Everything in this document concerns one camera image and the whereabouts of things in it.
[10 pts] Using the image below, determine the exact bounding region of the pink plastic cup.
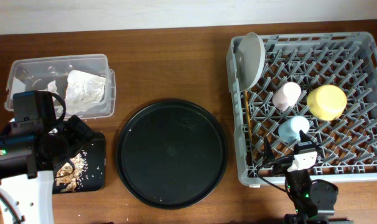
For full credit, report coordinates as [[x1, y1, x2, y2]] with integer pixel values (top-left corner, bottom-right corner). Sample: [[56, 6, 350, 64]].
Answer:
[[272, 82, 302, 111]]

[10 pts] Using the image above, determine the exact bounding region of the gold snack wrapper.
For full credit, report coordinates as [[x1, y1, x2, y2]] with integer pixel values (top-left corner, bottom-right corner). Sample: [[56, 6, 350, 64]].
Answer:
[[45, 81, 58, 94]]

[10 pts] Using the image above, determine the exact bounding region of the black rectangular tray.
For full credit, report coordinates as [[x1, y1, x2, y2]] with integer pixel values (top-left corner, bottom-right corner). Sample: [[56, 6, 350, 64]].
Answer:
[[52, 133, 106, 194]]

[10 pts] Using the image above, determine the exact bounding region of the clear plastic waste bin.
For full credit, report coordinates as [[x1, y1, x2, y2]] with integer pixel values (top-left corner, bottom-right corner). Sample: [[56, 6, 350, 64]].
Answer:
[[4, 54, 116, 120]]

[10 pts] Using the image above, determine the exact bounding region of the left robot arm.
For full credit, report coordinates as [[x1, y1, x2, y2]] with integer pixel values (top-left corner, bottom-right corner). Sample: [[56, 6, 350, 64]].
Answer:
[[0, 90, 95, 223]]

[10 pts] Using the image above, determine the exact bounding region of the food scraps pile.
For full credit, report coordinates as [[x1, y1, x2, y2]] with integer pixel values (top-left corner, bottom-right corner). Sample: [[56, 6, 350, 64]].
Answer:
[[54, 151, 88, 194]]

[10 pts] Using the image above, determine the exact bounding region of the yellow plastic bowl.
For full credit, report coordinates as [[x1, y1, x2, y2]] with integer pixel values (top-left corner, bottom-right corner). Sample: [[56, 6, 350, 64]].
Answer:
[[307, 85, 347, 121]]

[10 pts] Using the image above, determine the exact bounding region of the white napkin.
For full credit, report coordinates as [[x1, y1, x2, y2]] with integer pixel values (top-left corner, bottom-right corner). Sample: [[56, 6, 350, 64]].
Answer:
[[65, 70, 106, 114]]

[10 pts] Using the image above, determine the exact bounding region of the grey dishwasher rack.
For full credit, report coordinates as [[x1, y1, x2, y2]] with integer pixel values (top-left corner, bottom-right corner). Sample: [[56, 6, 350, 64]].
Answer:
[[226, 32, 377, 187]]

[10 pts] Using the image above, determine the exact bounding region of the round black serving tray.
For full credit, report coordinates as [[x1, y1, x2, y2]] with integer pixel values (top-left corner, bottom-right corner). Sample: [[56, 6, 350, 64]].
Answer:
[[115, 100, 228, 210]]

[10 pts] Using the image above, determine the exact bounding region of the wooden chopstick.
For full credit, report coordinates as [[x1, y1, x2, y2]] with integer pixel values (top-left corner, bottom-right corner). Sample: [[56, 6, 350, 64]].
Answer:
[[244, 90, 252, 142]]

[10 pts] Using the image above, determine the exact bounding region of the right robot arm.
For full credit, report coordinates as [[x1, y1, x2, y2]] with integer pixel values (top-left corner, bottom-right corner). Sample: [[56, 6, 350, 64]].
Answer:
[[256, 131, 353, 224]]

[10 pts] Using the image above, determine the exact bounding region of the blue plastic cup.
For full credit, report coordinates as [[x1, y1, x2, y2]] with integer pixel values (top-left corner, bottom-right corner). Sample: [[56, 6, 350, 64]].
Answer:
[[278, 116, 310, 143]]

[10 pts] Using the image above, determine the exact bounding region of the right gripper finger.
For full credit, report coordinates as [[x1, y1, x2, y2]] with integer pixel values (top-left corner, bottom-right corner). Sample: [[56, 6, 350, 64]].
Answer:
[[299, 130, 316, 146], [263, 138, 275, 164]]

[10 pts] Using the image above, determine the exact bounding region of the grey plate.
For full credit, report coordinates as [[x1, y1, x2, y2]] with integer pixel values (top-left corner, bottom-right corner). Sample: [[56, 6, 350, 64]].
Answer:
[[236, 32, 266, 90]]

